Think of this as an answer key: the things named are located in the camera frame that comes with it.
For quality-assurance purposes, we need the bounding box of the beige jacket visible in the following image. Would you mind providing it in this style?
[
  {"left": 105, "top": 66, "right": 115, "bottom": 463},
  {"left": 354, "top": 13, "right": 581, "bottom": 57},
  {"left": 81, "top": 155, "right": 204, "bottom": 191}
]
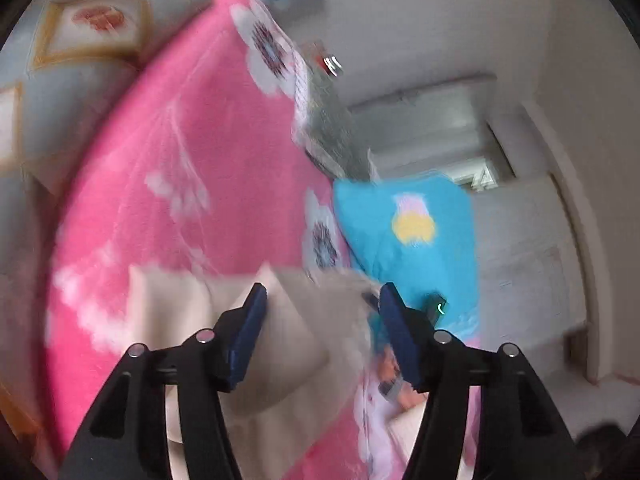
[{"left": 126, "top": 264, "right": 380, "bottom": 479}]

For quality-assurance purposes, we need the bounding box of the blue cartoon pillow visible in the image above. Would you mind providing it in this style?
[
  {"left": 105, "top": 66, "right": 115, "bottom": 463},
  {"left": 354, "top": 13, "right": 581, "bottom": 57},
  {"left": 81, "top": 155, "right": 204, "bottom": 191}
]
[{"left": 333, "top": 172, "right": 480, "bottom": 340}]

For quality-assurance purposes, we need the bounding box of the pink floral blanket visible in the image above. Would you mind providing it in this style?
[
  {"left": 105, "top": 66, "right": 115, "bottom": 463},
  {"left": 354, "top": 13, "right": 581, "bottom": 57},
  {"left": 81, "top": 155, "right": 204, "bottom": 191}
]
[{"left": 47, "top": 0, "right": 418, "bottom": 479}]

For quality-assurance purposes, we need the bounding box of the light blue patterned bedsheet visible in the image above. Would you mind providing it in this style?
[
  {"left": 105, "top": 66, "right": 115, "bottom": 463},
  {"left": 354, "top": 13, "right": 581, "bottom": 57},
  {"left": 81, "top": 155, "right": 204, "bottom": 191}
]
[{"left": 1, "top": 0, "right": 212, "bottom": 432}]

